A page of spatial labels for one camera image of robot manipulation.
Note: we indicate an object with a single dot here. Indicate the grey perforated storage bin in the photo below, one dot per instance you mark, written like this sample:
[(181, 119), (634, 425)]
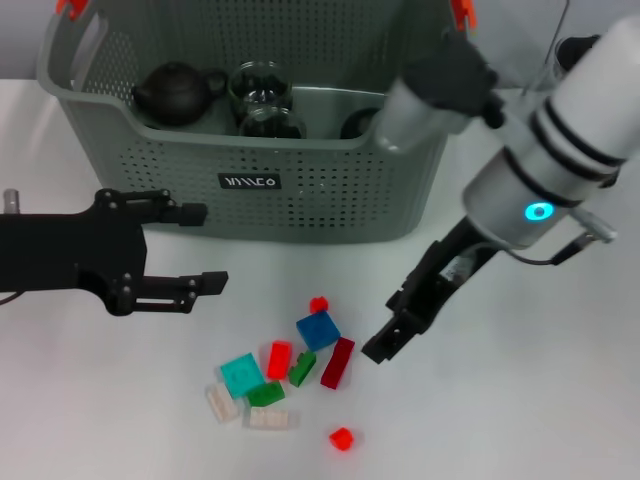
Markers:
[(300, 200)]

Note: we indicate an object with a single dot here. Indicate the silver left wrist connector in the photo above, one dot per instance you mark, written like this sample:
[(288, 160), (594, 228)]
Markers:
[(10, 200)]

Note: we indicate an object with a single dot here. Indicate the white translucent toy brick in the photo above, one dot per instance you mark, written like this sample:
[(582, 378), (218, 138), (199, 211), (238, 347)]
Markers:
[(270, 418), (222, 404)]

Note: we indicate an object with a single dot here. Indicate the teal square toy brick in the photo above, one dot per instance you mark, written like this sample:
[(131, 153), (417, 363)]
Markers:
[(242, 375)]

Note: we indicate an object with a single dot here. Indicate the bright red translucent brick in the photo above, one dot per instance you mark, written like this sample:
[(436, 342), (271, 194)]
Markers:
[(278, 360)]

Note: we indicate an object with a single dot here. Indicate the blue square toy brick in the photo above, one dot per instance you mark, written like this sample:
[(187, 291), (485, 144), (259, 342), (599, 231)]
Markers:
[(317, 330)]

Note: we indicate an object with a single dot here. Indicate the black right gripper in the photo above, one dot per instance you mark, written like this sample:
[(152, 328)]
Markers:
[(440, 280)]

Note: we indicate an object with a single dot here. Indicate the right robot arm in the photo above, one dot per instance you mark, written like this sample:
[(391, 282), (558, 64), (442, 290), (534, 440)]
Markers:
[(575, 125)]

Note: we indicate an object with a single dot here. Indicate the small red toy brick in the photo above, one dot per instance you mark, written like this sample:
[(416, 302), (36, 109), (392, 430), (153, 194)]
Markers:
[(341, 439), (318, 304)]

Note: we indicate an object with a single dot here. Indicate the glass teacup black holder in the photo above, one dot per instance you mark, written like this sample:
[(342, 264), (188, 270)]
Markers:
[(260, 85), (272, 125), (357, 122)]

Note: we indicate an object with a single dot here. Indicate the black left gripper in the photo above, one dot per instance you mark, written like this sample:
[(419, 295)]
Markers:
[(75, 250)]

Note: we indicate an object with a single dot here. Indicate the black clay teapot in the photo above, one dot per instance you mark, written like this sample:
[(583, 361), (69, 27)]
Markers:
[(172, 95)]

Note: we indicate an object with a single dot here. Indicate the green toy brick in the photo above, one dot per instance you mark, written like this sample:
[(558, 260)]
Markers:
[(265, 394), (301, 371)]

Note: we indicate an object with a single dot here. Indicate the dark red long brick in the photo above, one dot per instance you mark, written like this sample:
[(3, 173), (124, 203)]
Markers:
[(337, 365)]

